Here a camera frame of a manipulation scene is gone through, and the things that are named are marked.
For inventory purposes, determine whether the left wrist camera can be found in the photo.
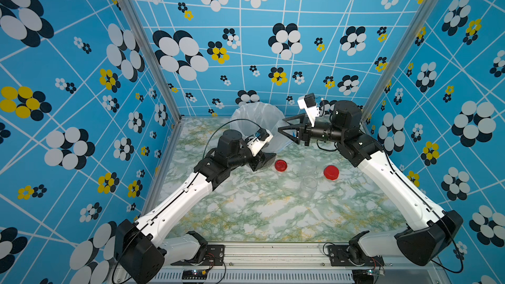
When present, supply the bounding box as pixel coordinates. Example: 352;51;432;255
246;128;273;156

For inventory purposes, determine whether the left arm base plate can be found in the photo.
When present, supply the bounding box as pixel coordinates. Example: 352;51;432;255
171;245;226;266

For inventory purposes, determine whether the green circuit board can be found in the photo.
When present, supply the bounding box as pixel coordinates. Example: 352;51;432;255
181;270;209;281
352;270;385;284

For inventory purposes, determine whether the aluminium front frame rail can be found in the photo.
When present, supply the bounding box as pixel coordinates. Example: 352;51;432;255
110;242;450;283

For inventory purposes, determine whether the clear jar of mung beans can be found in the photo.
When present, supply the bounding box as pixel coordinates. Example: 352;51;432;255
300;160;318;179

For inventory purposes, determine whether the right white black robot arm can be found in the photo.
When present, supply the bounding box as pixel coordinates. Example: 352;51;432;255
278;93;463;266

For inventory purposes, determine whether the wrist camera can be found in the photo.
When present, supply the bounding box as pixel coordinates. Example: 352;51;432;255
246;128;273;156
297;93;319;127

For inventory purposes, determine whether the right green circuit board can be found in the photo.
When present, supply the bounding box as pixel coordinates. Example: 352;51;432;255
352;270;385;284

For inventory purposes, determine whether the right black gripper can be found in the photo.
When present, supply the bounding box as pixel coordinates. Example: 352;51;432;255
280;113;347;149

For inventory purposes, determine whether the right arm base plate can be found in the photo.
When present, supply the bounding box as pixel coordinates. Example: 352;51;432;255
323;243;384;268

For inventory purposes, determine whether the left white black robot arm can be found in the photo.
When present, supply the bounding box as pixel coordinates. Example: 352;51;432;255
114;128;276;283

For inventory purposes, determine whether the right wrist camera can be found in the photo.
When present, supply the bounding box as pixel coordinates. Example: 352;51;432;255
297;93;319;127

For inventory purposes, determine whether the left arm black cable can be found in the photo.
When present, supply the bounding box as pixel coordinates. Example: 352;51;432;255
111;118;263;284

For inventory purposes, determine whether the clear jar large red lid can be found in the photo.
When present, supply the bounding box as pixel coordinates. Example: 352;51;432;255
299;177;318;199

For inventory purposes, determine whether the small red jar lid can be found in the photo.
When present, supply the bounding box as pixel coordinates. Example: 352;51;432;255
274;160;288;172

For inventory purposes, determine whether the left green circuit board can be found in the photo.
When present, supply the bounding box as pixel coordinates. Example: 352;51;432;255
181;270;209;281

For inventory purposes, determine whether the tall clear jar white lid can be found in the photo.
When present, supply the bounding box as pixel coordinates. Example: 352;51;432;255
265;120;293;153

